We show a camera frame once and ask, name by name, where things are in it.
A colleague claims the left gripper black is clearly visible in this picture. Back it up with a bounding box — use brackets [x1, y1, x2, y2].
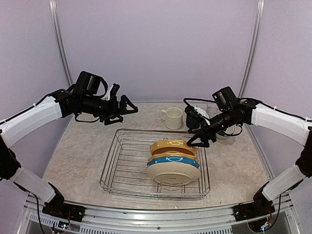
[81, 94, 138, 125]

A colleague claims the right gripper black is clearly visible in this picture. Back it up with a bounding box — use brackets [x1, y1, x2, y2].
[187, 108, 238, 147]

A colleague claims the dark blue mug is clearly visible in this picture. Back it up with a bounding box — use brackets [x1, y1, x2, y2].
[185, 106, 204, 129]

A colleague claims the white blue-rimmed bowl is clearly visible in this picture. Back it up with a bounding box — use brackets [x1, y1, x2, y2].
[216, 126, 237, 140]

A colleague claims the tall clear glass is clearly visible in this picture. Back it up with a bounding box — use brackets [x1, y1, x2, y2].
[206, 102, 220, 118]

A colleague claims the yellow oval dish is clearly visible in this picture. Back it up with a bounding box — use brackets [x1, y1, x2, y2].
[150, 139, 197, 155]
[148, 151, 199, 163]

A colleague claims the white ribbed mug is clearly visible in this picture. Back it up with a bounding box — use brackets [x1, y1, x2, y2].
[160, 107, 183, 130]

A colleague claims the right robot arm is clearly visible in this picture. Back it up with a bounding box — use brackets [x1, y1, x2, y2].
[183, 86, 312, 216]

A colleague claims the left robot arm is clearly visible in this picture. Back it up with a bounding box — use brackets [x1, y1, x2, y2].
[0, 71, 138, 217]

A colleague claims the blue oval dish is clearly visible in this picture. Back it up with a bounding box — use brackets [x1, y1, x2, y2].
[147, 156, 200, 168]

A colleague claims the cream plate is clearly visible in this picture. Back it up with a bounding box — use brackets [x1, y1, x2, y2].
[146, 162, 200, 186]

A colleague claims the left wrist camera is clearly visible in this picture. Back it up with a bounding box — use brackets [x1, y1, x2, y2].
[101, 83, 120, 101]

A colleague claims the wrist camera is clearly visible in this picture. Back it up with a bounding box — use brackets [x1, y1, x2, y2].
[184, 105, 210, 128]
[101, 83, 120, 101]

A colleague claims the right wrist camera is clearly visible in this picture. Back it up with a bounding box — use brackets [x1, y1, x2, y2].
[184, 105, 210, 128]

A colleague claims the right camera cable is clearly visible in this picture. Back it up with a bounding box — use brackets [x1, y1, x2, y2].
[183, 97, 217, 110]

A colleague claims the wire dish rack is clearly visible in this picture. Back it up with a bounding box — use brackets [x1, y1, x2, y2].
[99, 129, 211, 200]

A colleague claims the right frame post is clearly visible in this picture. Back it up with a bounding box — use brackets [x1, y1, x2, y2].
[238, 0, 265, 98]

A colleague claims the frame post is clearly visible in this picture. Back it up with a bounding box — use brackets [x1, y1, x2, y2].
[48, 0, 73, 86]
[238, 0, 265, 98]

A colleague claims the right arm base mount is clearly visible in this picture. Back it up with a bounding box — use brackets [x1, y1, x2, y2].
[233, 192, 275, 221]

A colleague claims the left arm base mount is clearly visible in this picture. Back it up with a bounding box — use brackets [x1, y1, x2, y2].
[42, 182, 86, 222]

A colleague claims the left frame post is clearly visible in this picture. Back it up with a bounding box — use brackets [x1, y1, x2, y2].
[48, 0, 73, 86]

